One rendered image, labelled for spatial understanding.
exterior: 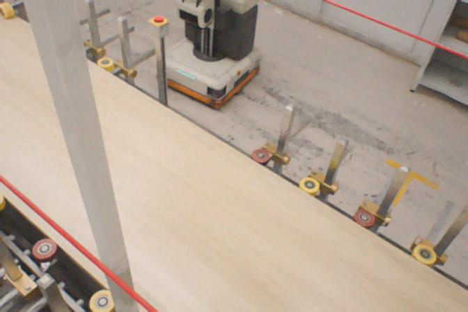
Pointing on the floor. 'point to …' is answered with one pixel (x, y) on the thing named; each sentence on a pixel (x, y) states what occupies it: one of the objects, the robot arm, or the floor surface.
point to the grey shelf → (459, 92)
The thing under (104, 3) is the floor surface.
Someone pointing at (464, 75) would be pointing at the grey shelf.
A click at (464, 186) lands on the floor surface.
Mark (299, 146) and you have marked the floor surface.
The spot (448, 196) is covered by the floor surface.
